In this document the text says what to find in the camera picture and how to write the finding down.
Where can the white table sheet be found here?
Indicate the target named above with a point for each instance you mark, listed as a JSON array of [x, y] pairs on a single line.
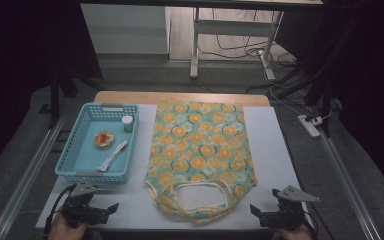
[[270, 150]]

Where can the grey metal rail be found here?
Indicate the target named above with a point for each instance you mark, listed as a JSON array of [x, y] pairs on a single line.
[[346, 186], [26, 176]]

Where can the round golden candy tin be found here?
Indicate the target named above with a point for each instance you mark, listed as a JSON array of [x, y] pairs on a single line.
[[104, 139]]

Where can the person's right hand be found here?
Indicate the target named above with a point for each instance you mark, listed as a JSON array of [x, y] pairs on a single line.
[[296, 235]]

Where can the white cabinet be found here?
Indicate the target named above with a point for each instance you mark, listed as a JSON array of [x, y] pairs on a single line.
[[123, 30]]

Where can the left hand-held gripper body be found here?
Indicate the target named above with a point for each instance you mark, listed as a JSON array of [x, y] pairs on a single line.
[[80, 208]]

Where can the white power strip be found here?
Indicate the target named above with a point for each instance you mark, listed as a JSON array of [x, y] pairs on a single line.
[[308, 126]]

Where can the white desk frame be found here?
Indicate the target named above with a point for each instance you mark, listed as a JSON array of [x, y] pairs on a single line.
[[233, 28]]

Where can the small white-capped bottle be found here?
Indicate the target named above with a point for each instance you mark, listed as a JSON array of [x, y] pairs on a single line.
[[127, 122]]

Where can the white and red tube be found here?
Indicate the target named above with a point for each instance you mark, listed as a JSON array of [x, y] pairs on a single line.
[[113, 156]]

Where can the person's left hand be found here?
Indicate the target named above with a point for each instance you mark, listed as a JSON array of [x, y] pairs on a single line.
[[65, 230]]

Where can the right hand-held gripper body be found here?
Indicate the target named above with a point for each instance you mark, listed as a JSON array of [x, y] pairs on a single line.
[[288, 210]]

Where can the black metal stand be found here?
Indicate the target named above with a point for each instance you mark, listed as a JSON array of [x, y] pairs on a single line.
[[55, 100], [323, 96]]

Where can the light blue plastic basket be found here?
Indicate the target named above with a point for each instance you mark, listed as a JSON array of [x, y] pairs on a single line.
[[86, 156]]

